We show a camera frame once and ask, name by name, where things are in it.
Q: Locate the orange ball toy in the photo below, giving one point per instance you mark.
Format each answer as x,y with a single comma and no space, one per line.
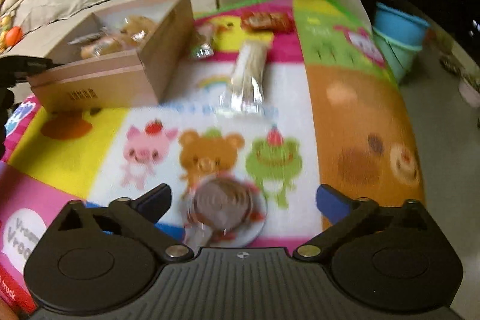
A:
14,35

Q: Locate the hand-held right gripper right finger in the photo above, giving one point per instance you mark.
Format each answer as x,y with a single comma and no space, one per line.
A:
333,202

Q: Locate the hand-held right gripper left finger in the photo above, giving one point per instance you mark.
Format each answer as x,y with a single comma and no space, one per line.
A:
153,203

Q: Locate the long clear cracker packet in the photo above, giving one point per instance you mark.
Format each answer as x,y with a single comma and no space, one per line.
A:
245,80

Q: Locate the colourful cartoon play mat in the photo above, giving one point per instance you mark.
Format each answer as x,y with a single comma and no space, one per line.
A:
93,140

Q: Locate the round chocolate cake packet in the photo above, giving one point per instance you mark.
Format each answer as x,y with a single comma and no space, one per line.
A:
221,209

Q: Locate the teal plastic basin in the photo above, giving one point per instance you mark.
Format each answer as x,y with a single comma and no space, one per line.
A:
401,61

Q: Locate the dark plant pot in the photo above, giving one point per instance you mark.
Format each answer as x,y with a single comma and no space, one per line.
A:
452,65

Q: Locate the bread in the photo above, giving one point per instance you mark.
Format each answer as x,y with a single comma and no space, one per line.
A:
101,45

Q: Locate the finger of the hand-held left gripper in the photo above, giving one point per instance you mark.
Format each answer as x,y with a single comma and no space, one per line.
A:
22,67
4,106

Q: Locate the red snack packet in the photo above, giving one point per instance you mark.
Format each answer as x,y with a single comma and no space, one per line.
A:
266,20

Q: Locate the pink cardboard box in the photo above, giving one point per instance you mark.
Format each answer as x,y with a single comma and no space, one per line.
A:
105,87

